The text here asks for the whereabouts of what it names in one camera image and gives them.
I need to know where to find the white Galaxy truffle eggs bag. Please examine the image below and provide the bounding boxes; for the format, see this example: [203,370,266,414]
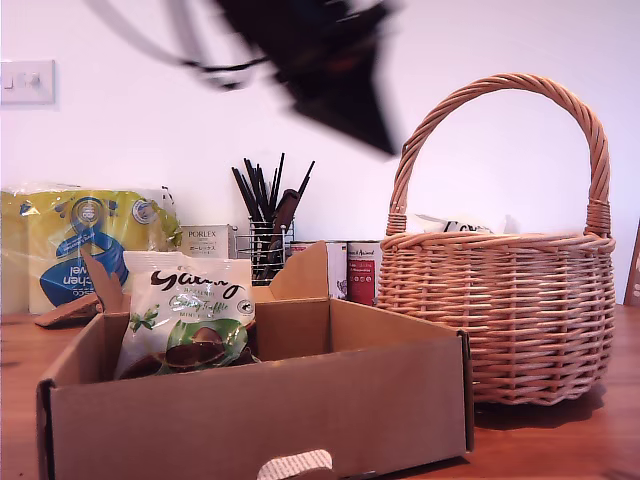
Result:
[113,249,261,381]
[412,213,496,236]

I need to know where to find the white Porlex box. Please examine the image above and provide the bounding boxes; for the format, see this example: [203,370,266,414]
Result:
[180,224,239,260]

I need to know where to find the brown cardboard box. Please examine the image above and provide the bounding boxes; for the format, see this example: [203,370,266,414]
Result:
[35,239,475,480]

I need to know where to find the flat brown cardboard piece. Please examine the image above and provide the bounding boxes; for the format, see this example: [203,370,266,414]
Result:
[33,304,99,329]

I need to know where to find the black chopstick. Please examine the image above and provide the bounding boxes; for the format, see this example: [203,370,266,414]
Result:
[271,152,287,221]
[230,167,257,221]
[297,160,317,199]
[243,158,267,219]

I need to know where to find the tin can with red label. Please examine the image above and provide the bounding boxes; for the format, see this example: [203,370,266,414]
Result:
[347,240,384,307]

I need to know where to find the yellow kitchen towel pack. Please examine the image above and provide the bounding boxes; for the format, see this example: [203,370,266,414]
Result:
[0,182,184,316]

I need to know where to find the wire utensil holder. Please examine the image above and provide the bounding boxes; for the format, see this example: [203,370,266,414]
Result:
[234,217,296,287]

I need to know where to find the woven wicker basket with handle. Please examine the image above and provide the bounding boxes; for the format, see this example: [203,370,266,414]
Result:
[375,73,617,407]

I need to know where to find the white wall switch plate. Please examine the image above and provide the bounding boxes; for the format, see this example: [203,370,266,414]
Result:
[0,59,56,105]

